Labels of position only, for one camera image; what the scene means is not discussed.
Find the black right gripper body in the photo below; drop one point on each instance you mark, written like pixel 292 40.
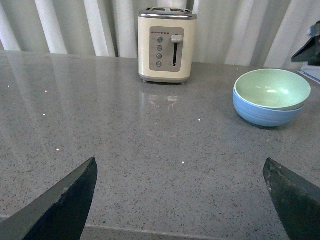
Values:
pixel 310 52

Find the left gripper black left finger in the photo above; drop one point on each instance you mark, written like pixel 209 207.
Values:
pixel 58 214

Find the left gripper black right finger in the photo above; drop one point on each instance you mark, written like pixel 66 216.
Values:
pixel 296 200

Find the green plastic bowl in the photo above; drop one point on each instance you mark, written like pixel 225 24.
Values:
pixel 274 89

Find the blue plastic bowl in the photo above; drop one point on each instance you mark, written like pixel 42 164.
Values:
pixel 263 116

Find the clear container lid blue seal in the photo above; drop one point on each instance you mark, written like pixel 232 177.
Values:
pixel 310 71

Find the white curtain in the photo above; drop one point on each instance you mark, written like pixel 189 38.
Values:
pixel 255 33

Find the cream two-slot toaster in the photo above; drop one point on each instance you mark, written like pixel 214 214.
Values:
pixel 166 38

